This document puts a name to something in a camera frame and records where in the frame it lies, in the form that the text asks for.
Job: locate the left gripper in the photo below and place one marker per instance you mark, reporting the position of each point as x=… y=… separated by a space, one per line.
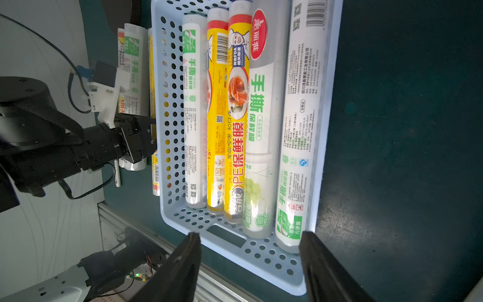
x=130 y=139

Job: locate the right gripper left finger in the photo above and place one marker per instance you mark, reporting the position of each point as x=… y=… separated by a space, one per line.
x=177 y=278

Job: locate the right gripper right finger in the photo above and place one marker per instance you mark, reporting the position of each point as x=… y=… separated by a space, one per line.
x=326 y=279

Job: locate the yellow wrap roll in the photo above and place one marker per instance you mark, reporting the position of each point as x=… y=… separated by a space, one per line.
x=217 y=42
x=121 y=60
x=154 y=158
x=239 y=28

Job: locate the light blue plastic basket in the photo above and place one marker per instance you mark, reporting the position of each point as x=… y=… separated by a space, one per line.
x=262 y=257

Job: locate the white green wrap roll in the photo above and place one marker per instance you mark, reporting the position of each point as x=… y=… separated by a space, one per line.
x=268 y=53
x=305 y=78
x=137 y=100
x=195 y=72

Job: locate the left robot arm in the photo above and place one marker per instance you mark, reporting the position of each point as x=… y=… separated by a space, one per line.
x=40 y=145

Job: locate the metal fork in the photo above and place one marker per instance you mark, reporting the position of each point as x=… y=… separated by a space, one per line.
x=117 y=178

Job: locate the green table mat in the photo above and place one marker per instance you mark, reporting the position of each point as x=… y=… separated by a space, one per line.
x=401 y=197

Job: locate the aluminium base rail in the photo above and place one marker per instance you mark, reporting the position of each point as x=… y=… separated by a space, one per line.
x=207 y=284

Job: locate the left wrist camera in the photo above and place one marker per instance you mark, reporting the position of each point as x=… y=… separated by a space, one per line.
x=106 y=83

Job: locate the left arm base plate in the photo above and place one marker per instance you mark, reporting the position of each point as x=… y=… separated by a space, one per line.
x=107 y=270

